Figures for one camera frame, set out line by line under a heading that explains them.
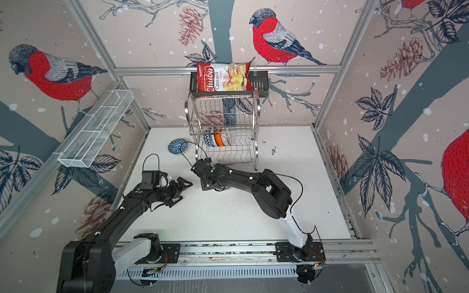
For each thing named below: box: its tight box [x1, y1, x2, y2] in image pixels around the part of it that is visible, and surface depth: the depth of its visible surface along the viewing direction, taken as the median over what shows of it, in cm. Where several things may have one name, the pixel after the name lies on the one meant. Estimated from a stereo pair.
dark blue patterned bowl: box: [167, 137, 189, 156], surface depth 109 cm
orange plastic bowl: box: [213, 129, 226, 147], surface depth 100 cm
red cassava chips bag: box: [196, 61, 253, 93], surface depth 90 cm
